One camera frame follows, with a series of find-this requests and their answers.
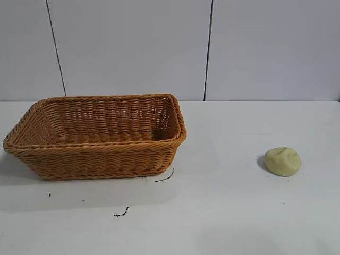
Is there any brown woven wicker basket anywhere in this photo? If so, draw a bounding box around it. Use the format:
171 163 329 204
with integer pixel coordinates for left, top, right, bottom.
2 92 188 182

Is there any pale yellow egg yolk pastry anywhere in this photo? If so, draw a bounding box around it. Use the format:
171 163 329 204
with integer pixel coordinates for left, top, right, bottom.
263 146 302 177

